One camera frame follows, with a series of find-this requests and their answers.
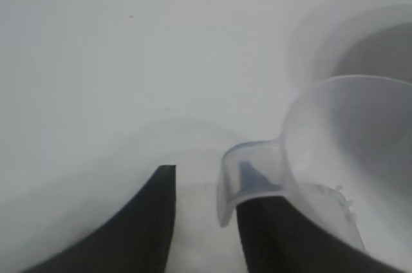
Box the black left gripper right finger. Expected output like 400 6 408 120
236 160 402 273

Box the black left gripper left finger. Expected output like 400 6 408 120
19 164 178 273

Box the clear plastic measuring cup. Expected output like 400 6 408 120
216 74 412 264

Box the stainless steel mixing bowl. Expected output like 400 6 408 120
288 0 412 93

